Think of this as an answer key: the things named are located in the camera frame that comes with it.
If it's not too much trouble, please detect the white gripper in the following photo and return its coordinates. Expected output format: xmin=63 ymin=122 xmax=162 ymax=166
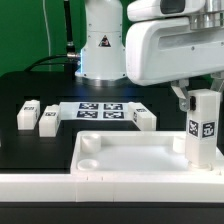
xmin=126 ymin=17 xmax=224 ymax=111

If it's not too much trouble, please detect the white desk top tray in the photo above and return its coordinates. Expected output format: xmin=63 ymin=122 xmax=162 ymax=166
xmin=69 ymin=130 xmax=224 ymax=176

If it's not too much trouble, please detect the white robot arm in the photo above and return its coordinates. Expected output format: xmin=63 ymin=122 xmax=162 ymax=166
xmin=76 ymin=0 xmax=224 ymax=111

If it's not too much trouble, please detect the white fiducial marker plate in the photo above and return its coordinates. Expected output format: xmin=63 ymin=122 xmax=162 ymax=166
xmin=60 ymin=102 xmax=131 ymax=121

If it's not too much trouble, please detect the white L-shaped obstacle fence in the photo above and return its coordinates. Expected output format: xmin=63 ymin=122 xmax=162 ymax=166
xmin=0 ymin=174 xmax=224 ymax=203

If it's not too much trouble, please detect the black vertical cable with connector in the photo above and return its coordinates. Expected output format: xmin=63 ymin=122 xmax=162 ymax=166
xmin=63 ymin=0 xmax=81 ymax=62

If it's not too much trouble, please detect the black cable on table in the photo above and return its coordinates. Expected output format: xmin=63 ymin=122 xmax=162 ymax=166
xmin=23 ymin=54 xmax=81 ymax=72

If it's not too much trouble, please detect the thin white hanging cable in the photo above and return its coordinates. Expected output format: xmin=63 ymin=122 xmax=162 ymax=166
xmin=41 ymin=0 xmax=53 ymax=72

